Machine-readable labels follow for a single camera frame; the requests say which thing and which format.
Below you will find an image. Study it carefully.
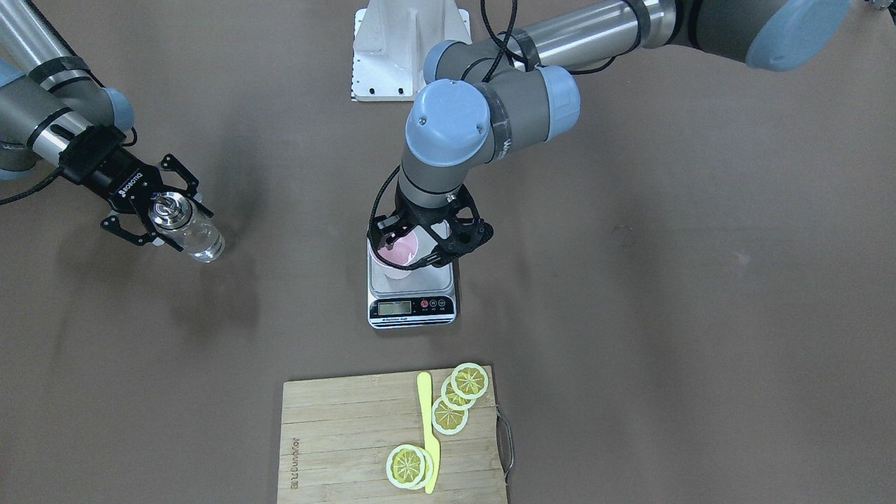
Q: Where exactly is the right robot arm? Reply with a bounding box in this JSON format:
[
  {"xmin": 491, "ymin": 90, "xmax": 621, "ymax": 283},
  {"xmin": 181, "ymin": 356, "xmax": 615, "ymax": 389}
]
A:
[{"xmin": 1, "ymin": 1, "xmax": 224, "ymax": 262}]

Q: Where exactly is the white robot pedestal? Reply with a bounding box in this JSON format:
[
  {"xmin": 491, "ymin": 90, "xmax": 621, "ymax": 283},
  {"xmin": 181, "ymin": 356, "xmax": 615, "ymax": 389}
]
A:
[{"xmin": 350, "ymin": 1, "xmax": 472, "ymax": 102}]

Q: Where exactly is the glass sauce bottle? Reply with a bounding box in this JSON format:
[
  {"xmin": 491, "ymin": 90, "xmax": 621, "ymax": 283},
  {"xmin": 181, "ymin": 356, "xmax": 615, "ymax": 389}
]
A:
[{"xmin": 148, "ymin": 192, "xmax": 226, "ymax": 263}]

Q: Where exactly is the pink plastic cup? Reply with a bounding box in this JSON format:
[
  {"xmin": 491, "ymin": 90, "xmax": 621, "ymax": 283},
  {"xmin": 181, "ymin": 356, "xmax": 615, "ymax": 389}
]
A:
[{"xmin": 372, "ymin": 232, "xmax": 419, "ymax": 279}]

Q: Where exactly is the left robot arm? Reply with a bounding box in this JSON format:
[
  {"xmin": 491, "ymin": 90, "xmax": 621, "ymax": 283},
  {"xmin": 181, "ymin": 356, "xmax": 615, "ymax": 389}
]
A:
[{"xmin": 367, "ymin": 1, "xmax": 849, "ymax": 272}]

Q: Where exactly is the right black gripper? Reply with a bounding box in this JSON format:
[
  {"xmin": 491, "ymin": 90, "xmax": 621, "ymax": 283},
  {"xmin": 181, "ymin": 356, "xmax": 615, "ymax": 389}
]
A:
[{"xmin": 59, "ymin": 126, "xmax": 214, "ymax": 247}]

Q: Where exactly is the silver kitchen scale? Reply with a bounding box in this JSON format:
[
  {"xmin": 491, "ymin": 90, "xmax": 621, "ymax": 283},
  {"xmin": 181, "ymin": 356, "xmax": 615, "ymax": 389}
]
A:
[{"xmin": 367, "ymin": 246, "xmax": 459, "ymax": 329}]

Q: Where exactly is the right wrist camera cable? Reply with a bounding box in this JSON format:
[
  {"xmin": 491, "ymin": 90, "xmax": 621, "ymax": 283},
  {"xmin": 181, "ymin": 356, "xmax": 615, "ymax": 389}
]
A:
[{"xmin": 0, "ymin": 126, "xmax": 139, "ymax": 207}]

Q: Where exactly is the yellow plastic knife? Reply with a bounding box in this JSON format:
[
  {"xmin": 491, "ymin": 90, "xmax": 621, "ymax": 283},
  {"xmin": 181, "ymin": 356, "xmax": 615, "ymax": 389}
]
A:
[{"xmin": 416, "ymin": 371, "xmax": 441, "ymax": 494}]

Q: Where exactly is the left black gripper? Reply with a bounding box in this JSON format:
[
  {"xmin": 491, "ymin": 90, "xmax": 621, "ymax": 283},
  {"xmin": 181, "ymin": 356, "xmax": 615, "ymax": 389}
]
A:
[{"xmin": 367, "ymin": 185, "xmax": 494, "ymax": 268}]

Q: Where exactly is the wooden cutting board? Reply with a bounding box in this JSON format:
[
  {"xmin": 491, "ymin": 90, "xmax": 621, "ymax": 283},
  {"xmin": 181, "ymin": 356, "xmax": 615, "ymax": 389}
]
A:
[{"xmin": 277, "ymin": 371, "xmax": 508, "ymax": 503}]

